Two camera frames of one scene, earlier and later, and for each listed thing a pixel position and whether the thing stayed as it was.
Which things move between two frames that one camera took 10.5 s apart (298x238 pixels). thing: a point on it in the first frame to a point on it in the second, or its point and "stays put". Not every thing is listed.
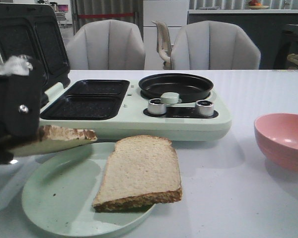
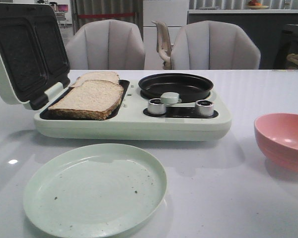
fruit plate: [256, 5] stays put
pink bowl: [283, 138] stays put
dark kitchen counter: [264, 26] stays put
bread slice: [142, 171] to [91, 99]
